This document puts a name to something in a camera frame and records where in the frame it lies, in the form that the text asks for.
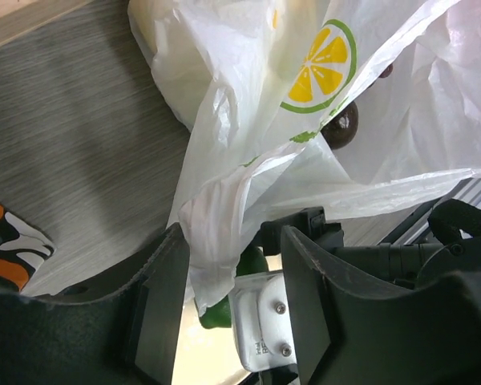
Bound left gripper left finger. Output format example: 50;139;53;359
0;224;189;384

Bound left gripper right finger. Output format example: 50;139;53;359
281;227;481;384

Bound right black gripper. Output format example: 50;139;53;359
260;207;343;255

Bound green fake fruit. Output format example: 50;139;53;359
199;245;269;330

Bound white plastic bag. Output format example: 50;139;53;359
128;1;481;313

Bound dark brown fake fruit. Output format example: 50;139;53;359
321;102;358;150

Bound dark red fake grapes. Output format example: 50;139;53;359
378;64;394;79

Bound orange grey camouflage cloth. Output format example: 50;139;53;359
0;203;55;292

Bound wooden clothes rack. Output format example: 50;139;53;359
0;0;89;46

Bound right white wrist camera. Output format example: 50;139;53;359
228;270;297;372

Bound aluminium rail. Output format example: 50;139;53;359
376;177;481;246

